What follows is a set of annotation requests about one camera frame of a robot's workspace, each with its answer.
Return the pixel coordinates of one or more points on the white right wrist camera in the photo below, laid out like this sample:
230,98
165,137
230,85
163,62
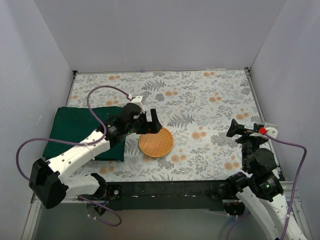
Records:
266,130

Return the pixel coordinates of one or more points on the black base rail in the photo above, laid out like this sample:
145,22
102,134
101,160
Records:
169,195

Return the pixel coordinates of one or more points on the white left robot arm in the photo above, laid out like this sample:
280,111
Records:
51,180

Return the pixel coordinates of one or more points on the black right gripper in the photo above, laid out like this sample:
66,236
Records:
248,135

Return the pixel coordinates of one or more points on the floral patterned table mat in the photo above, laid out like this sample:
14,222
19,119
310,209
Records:
197,107

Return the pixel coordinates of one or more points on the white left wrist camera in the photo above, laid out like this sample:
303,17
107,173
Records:
137,100

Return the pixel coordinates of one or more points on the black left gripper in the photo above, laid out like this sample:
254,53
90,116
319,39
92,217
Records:
145,122

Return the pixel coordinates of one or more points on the green surgical cloth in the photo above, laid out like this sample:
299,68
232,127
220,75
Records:
73,124

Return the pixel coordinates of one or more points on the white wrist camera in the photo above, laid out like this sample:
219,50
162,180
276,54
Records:
266,130
137,100

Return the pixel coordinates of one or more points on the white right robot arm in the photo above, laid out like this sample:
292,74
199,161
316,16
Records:
258,187

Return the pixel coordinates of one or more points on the round woven bamboo tray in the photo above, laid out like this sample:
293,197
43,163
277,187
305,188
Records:
156,145

